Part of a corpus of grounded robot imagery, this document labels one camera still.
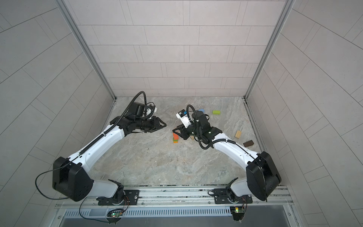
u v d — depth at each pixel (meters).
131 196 0.71
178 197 0.72
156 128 0.68
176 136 0.90
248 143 0.91
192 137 0.70
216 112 1.09
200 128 0.61
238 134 0.94
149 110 0.72
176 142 0.91
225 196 0.72
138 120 0.65
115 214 0.64
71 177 0.39
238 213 0.68
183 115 0.68
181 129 0.68
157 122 0.70
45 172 0.38
